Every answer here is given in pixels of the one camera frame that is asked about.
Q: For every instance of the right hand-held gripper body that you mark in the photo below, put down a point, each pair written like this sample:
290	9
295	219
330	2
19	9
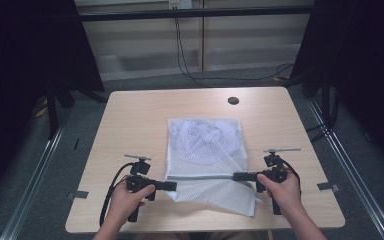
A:
275	175

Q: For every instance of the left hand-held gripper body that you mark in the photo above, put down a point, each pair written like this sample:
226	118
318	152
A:
136	183

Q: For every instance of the white mesh laundry bag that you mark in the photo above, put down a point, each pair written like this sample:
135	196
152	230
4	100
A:
210	150

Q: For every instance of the person's right hand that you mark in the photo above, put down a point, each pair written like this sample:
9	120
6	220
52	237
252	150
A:
283	195

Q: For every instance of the person's left hand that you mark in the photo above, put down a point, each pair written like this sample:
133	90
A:
126	203

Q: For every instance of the white garment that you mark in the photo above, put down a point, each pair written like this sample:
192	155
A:
206	143

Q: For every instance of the grey tape piece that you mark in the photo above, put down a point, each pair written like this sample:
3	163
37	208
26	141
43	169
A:
329	187
78	194

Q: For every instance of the small black floor item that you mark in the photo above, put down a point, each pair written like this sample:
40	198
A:
76	143

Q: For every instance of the black table grommet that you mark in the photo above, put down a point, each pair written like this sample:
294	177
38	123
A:
233	100

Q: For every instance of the black stand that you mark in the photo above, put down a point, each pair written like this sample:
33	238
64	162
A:
51	113

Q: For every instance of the dark curtain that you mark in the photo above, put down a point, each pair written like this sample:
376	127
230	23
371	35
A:
363	66
20	66

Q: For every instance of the metal floor rail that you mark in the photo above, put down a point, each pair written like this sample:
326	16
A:
30	193
356	186

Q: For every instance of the white wall outlet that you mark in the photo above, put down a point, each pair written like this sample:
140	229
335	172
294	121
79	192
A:
180	4

